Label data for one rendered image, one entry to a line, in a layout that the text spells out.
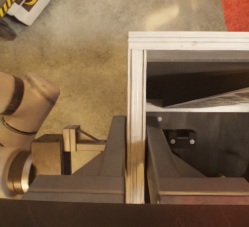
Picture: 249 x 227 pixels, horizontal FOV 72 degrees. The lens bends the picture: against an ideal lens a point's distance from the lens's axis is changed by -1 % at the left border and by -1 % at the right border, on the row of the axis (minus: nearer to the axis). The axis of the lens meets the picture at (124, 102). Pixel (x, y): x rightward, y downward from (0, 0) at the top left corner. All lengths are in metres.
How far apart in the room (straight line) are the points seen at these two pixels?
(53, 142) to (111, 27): 0.90
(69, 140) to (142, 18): 0.94
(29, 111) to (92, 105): 0.70
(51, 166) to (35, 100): 0.16
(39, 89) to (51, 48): 0.78
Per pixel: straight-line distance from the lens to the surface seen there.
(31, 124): 0.45
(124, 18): 1.13
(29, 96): 0.41
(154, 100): 0.90
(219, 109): 1.01
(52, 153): 0.32
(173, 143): 0.90
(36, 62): 1.21
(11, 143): 0.47
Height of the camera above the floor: 1.06
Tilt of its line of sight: 84 degrees down
